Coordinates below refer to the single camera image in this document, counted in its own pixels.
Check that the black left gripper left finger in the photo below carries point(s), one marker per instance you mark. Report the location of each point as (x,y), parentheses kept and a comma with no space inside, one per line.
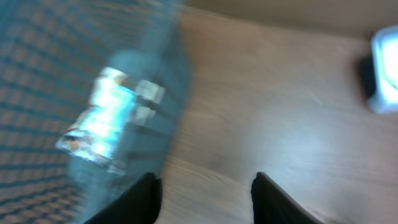
(140,204)

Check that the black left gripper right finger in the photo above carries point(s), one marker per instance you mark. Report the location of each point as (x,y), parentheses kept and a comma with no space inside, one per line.
(272,205)

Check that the teal wet wipes pack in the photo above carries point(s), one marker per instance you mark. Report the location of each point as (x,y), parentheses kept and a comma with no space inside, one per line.
(96,136)

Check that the white barcode scanner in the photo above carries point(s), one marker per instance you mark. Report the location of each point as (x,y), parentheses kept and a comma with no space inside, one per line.
(384,52)

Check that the grey plastic mesh basket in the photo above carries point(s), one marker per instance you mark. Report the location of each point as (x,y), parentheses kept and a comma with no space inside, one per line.
(51,53)

